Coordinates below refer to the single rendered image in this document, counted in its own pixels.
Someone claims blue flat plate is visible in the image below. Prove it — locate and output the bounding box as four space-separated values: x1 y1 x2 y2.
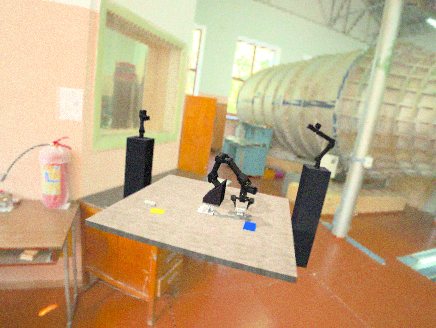
243 222 257 231

